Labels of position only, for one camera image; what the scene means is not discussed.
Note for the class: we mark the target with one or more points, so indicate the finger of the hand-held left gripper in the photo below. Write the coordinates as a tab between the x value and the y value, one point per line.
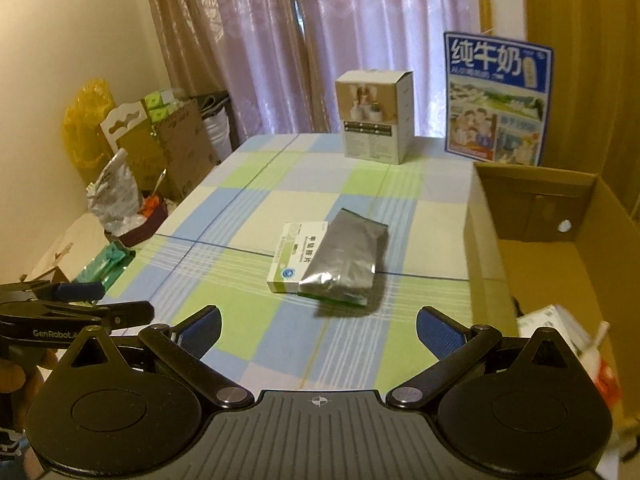
75	291
130	314

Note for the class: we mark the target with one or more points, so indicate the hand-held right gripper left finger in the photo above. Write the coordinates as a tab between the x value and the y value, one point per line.
202	327

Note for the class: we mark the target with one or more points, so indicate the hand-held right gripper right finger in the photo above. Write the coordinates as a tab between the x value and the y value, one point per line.
440	332

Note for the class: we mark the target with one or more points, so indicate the long white medicine box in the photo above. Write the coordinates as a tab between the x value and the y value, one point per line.
550	322

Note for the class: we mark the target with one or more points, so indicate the white green medicine box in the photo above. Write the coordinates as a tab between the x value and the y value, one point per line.
290	255

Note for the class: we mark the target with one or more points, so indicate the brown cardboard box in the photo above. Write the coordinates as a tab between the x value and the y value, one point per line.
540	270

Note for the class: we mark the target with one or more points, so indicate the silver foil bag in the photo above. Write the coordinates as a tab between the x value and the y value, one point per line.
345	255

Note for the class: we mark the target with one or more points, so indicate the red snack packet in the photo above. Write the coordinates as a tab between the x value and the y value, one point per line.
607	380

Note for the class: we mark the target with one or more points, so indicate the person's left hand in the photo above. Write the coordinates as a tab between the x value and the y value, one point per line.
12	377

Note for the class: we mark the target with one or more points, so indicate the green wrapped packet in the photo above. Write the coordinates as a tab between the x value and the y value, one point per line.
107	265

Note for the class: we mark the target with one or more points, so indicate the white cardboard box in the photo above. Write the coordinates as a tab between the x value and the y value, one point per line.
75	242

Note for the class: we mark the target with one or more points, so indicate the dark red bowl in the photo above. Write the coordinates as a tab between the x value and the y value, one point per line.
145	225

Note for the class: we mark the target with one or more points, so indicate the crumpled silver plastic bag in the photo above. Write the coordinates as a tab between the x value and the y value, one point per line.
115	190

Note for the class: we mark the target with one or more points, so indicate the yellow plastic bag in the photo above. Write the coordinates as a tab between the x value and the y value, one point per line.
85	125

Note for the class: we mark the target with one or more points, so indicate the checked tablecloth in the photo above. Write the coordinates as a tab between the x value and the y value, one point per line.
300	190

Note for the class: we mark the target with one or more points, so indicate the brown cardboard carton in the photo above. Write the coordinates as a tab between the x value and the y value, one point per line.
180	150

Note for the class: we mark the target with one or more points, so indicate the pale cardboard flap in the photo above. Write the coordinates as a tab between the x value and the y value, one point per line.
117	120

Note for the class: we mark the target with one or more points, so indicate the white bucket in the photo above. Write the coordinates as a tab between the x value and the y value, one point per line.
218	135

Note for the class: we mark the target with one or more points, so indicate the green white packets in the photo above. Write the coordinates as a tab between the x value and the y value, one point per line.
162	102

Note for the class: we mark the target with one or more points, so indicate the beige product box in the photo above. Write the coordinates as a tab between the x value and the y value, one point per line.
370	130

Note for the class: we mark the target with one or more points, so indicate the blue illustrated milk carton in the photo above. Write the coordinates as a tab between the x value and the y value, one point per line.
500	110

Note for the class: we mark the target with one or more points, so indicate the pink patterned curtain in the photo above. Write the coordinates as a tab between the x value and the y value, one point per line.
300	35

